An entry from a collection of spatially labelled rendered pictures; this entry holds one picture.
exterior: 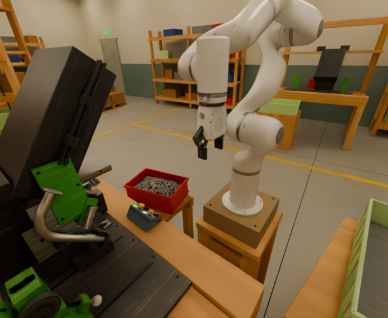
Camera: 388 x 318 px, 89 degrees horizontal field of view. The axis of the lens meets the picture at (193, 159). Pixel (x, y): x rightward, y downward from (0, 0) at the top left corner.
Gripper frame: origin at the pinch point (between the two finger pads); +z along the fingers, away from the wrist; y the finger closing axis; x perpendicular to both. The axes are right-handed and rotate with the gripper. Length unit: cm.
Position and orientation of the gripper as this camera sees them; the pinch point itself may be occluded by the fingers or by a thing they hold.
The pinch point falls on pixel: (211, 150)
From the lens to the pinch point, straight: 64.5
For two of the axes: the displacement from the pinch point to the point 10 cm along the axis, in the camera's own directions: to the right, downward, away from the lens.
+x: -7.8, -2.8, 5.6
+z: 0.2, 8.8, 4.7
